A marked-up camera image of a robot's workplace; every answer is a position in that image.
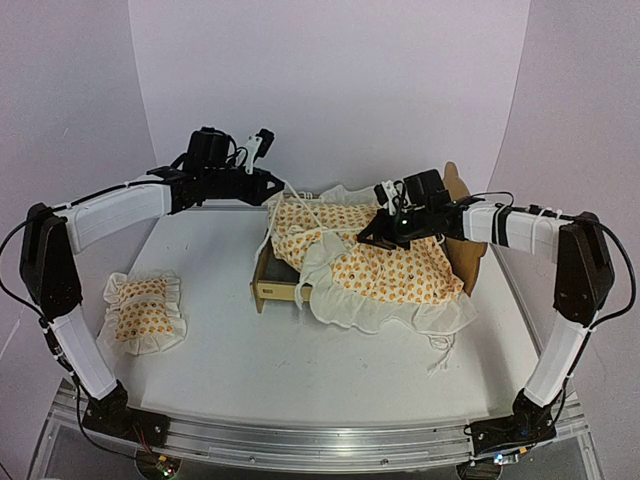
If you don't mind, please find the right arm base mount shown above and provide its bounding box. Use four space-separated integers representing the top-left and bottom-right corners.
463 390 565 458

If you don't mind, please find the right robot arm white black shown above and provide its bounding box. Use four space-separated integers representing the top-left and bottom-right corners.
358 170 638 407

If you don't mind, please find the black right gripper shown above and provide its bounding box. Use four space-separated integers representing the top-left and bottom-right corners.
358 207 431 251

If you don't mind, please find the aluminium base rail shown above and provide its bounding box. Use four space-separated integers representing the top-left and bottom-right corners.
28 382 602 479

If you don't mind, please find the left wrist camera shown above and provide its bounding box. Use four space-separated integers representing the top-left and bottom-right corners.
239 128 275 175

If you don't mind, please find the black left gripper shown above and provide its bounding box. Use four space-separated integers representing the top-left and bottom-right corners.
204 167 284 206

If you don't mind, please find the grey bed mat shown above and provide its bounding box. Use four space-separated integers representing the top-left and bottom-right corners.
260 243 299 284

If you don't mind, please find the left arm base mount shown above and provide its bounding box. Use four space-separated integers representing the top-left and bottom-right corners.
81 380 170 447

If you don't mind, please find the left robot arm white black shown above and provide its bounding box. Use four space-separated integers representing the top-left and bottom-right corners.
11 127 284 437

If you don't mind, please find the small duck print pillow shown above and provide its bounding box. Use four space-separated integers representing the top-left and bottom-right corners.
98 271 188 356

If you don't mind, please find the wooden pet bed frame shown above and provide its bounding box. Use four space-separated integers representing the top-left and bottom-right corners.
250 162 487 313

